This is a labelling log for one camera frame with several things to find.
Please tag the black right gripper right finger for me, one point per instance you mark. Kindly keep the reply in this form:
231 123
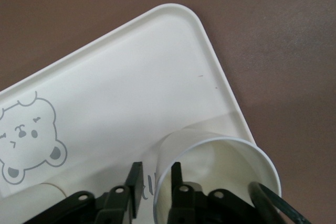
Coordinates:
181 197

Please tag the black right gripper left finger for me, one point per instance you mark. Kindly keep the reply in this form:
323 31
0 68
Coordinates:
136 179

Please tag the white cup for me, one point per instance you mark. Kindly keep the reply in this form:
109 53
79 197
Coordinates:
236 161
50 191

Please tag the cream tray with bear print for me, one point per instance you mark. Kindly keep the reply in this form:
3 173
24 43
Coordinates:
131 77

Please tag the brown table mat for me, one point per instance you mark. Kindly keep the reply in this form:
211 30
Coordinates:
52 11

